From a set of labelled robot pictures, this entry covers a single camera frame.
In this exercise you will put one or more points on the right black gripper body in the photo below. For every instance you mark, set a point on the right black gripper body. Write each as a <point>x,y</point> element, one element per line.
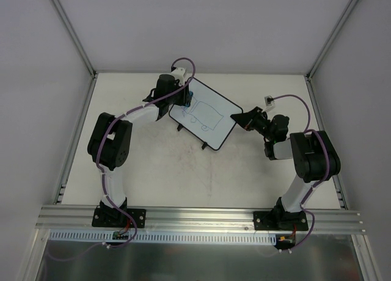
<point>251,120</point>

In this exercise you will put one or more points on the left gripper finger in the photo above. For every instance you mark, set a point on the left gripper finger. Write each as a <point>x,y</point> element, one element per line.
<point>179,103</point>
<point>186,90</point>

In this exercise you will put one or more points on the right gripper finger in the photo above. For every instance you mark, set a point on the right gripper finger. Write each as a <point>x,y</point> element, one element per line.
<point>246,124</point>
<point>246,116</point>

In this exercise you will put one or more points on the blue black whiteboard eraser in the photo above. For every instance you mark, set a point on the blue black whiteboard eraser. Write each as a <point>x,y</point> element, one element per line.
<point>188,99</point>

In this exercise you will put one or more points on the white whiteboard black frame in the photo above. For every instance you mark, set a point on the white whiteboard black frame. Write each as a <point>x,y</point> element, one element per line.
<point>208,117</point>

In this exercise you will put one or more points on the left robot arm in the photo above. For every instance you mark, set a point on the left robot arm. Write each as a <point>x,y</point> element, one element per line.
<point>109,144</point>

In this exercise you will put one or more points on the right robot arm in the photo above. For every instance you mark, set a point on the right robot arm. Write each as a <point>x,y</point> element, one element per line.
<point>315,161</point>

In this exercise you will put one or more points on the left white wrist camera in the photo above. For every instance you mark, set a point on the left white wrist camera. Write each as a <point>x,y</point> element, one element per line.
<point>179,74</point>

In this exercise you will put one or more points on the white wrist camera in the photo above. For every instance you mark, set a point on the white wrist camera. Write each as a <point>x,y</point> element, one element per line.
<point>179,74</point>
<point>269,103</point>

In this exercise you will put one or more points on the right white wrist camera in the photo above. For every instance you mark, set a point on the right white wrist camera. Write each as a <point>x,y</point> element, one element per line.
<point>269,103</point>

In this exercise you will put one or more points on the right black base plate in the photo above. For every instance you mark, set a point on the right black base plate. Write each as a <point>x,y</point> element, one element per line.
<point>280,221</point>

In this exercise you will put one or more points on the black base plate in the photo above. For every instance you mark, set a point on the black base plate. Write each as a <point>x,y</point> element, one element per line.
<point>134,217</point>
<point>280,221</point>

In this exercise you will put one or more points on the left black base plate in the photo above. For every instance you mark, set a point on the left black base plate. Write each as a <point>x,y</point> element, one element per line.
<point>134,217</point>

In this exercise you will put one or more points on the left aluminium frame post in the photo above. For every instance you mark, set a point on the left aluminium frame post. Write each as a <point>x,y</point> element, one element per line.
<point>68,26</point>

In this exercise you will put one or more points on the aluminium frame post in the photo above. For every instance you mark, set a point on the aluminium frame post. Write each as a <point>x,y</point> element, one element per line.
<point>339,25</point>
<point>68,26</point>

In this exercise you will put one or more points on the white slotted cable duct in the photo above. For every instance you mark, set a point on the white slotted cable duct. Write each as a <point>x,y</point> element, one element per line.
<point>110,236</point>

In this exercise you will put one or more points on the right aluminium frame post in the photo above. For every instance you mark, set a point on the right aluminium frame post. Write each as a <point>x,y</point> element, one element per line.
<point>339,25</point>

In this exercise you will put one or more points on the aluminium mounting rail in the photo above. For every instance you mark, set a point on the aluminium mounting rail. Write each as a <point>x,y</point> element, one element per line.
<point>221,220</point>

